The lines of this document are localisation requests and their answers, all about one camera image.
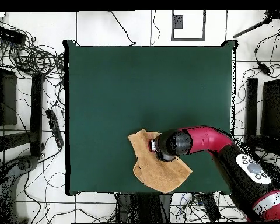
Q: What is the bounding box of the tan terry towel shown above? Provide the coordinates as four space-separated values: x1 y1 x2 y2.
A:
128 128 193 194

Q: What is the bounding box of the dark green table cloth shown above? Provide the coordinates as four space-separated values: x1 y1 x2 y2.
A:
63 39 238 196

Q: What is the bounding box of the black power strip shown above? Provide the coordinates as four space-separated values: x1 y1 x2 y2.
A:
45 108 64 148

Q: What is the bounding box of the dark grey floor socket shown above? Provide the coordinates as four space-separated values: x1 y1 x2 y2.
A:
172 15 184 29

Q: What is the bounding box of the grey stand base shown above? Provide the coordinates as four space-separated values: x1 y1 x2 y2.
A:
0 155 40 222

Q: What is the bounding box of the black power adapter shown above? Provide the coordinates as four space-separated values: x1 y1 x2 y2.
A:
257 61 271 76

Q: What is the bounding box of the black tripod rod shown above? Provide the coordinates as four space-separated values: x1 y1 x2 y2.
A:
233 10 280 39

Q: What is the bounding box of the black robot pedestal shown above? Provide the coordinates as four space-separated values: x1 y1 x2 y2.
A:
116 193 172 223

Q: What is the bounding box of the black cable with plug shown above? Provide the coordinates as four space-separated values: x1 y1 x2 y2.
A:
110 10 137 46

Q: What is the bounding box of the black metal frame stand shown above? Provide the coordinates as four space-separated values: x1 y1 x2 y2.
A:
0 52 46 162
243 59 280 162

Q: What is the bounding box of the grey square floor frame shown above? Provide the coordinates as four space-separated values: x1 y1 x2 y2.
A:
170 10 207 42

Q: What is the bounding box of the black cable tangle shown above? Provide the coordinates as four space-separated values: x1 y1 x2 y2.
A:
0 18 66 80

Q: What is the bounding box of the black network switch box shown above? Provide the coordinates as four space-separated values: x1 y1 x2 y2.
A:
0 26 27 45

